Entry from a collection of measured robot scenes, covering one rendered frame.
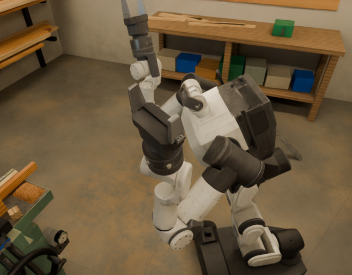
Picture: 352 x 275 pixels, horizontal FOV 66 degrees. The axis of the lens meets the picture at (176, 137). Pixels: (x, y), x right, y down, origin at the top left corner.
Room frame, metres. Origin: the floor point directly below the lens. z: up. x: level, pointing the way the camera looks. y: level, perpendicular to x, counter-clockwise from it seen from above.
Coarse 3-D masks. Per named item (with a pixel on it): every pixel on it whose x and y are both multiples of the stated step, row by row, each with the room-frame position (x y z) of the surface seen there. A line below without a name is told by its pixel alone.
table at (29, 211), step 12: (24, 180) 0.86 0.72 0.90; (12, 192) 0.79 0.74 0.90; (48, 192) 0.79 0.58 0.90; (12, 204) 0.72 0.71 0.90; (24, 204) 0.72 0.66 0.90; (36, 204) 0.73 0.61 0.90; (24, 216) 0.67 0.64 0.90; (36, 216) 0.70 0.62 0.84; (24, 228) 0.64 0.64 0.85; (24, 252) 0.53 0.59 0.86
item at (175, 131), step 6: (174, 114) 0.37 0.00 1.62; (168, 120) 0.36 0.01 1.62; (174, 120) 0.36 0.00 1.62; (168, 126) 0.36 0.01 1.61; (174, 126) 0.36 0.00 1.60; (180, 126) 0.38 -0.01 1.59; (168, 132) 0.37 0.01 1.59; (174, 132) 0.37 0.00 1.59; (180, 132) 0.38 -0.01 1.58; (168, 138) 0.37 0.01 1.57; (174, 138) 0.37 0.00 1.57; (180, 138) 0.37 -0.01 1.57
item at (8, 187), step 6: (24, 168) 0.90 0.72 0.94; (30, 168) 0.91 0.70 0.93; (36, 168) 0.93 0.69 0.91; (18, 174) 0.86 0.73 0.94; (24, 174) 0.87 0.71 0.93; (30, 174) 0.90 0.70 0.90; (12, 180) 0.83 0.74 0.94; (18, 180) 0.84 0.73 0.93; (6, 186) 0.79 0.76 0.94; (12, 186) 0.81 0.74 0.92; (0, 192) 0.76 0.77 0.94; (6, 192) 0.78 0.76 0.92; (0, 198) 0.75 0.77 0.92
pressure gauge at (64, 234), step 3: (60, 231) 0.72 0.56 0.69; (63, 231) 0.72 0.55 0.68; (57, 234) 0.71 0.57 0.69; (60, 234) 0.71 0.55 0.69; (63, 234) 0.71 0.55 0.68; (66, 234) 0.73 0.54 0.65; (54, 237) 0.69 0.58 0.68; (57, 237) 0.69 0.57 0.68; (60, 237) 0.70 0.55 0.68; (66, 237) 0.72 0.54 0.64; (54, 240) 0.69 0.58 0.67; (57, 240) 0.68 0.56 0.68; (60, 240) 0.69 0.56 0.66; (63, 240) 0.70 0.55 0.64; (60, 243) 0.68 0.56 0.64
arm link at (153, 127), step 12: (144, 108) 0.46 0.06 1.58; (156, 108) 0.45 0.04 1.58; (132, 120) 0.43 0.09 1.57; (144, 120) 0.43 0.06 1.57; (156, 120) 0.43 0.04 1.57; (144, 132) 0.41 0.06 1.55; (156, 132) 0.40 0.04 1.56; (144, 144) 0.45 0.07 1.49; (156, 144) 0.39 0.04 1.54; (168, 144) 0.37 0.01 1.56; (180, 144) 0.39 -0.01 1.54; (144, 156) 0.43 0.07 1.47; (156, 156) 0.41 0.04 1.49; (168, 156) 0.40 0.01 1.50; (180, 156) 0.43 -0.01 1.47; (156, 168) 0.41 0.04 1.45; (168, 168) 0.41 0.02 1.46
